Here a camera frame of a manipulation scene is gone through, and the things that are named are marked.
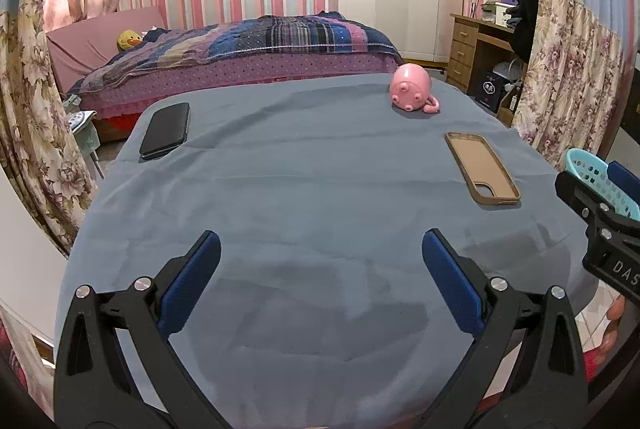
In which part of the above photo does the person hand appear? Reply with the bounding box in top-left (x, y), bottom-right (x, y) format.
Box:
top-left (593, 295), bottom-right (626, 366)

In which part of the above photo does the blue plastic basket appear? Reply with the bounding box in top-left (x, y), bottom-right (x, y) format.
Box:
top-left (564, 149), bottom-right (639, 220)

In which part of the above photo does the right floral curtain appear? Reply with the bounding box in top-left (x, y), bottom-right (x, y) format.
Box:
top-left (513, 0), bottom-right (639, 169)

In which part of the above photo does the floral curtain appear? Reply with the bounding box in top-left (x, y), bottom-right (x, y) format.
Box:
top-left (1, 0), bottom-right (96, 257)
top-left (513, 0), bottom-right (639, 169)

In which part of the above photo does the brown phone case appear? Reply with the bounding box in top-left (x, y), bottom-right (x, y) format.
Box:
top-left (445, 132), bottom-right (521, 206)

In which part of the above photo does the black box under desk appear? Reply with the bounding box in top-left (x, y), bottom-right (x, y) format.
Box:
top-left (474, 72), bottom-right (513, 114)

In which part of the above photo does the grey table cloth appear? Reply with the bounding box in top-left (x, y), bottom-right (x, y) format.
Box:
top-left (58, 74), bottom-right (598, 428)

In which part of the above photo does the wooden desk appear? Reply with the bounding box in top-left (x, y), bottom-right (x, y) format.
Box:
top-left (446, 13), bottom-right (516, 97)

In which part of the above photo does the pink pig mug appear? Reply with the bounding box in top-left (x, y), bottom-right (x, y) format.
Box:
top-left (390, 63), bottom-right (440, 114)

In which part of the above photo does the left floral curtain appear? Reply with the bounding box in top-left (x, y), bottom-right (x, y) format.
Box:
top-left (1, 0), bottom-right (96, 257)

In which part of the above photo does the black smartphone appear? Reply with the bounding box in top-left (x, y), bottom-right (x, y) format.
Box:
top-left (139, 102), bottom-right (190, 160)

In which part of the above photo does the white bedside table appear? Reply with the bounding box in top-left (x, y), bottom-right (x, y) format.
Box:
top-left (67, 111), bottom-right (105, 179)

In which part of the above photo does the bed with purple bedding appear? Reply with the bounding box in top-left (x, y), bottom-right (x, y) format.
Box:
top-left (47, 7), bottom-right (401, 142)

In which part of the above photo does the yellow duck plush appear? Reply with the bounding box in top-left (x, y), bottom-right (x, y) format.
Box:
top-left (117, 30), bottom-right (143, 52)

